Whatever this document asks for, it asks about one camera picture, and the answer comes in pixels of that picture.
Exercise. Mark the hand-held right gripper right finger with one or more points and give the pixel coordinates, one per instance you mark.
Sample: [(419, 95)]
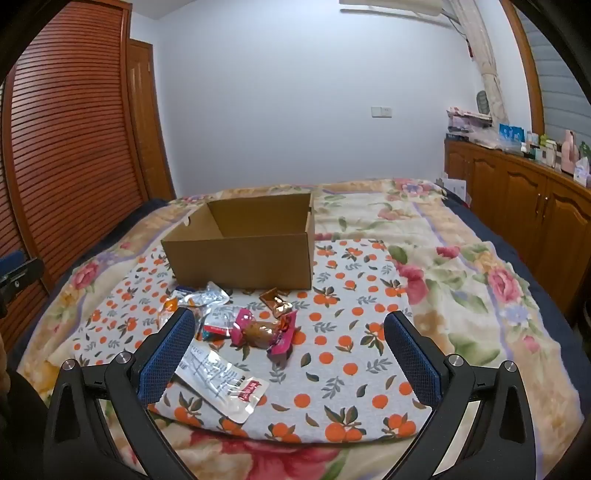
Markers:
[(411, 360)]

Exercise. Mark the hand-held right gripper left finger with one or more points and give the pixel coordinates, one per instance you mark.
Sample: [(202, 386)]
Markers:
[(168, 355)]

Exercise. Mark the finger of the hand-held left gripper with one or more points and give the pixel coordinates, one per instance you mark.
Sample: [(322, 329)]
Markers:
[(11, 260), (25, 273)]

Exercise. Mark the silver orange snack packet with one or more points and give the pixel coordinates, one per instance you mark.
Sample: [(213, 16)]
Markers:
[(168, 307)]

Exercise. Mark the silver foil packet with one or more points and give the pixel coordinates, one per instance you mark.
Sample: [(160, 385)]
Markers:
[(217, 378)]

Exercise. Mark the clear snack packet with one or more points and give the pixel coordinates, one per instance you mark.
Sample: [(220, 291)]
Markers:
[(219, 321)]

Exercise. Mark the white blue snack packet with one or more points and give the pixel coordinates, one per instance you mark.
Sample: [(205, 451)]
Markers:
[(203, 295)]

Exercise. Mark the pink snack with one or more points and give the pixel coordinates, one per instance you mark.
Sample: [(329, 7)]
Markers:
[(258, 332)]

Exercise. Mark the brown cardboard box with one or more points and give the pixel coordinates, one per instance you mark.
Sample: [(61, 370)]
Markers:
[(240, 263)]

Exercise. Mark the gold candy wrapper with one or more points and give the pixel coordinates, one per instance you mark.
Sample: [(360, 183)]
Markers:
[(276, 302)]

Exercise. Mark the orange print grey cloth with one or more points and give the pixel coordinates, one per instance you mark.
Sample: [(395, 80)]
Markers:
[(332, 369)]

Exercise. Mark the louvered wooden wardrobe door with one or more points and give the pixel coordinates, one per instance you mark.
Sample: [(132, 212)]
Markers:
[(69, 138)]

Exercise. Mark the white paper bag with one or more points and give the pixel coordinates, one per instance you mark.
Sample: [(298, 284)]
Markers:
[(455, 187)]

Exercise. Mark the long wooden cabinet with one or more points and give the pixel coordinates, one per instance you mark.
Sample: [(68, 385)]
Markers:
[(521, 198)]

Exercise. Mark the stack of books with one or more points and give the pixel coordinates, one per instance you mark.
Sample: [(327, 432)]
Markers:
[(466, 122)]

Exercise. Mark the blue box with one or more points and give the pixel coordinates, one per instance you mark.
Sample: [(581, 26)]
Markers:
[(510, 134)]

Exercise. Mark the cluster of small bottles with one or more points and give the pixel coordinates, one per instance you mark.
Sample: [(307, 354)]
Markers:
[(545, 150)]

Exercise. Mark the pink container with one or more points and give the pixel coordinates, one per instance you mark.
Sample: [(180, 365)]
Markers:
[(570, 150)]

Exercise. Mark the small grey fan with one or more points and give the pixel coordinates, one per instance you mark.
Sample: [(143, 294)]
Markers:
[(483, 101)]

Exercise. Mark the cream curtain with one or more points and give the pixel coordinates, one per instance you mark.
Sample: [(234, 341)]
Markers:
[(489, 78)]

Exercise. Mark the grey window blind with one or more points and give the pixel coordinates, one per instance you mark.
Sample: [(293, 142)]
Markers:
[(558, 92)]

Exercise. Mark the white wall switch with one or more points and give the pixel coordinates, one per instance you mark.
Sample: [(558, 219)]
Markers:
[(381, 111)]

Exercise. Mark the wooden window frame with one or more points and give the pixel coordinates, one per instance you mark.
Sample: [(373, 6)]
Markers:
[(531, 83)]

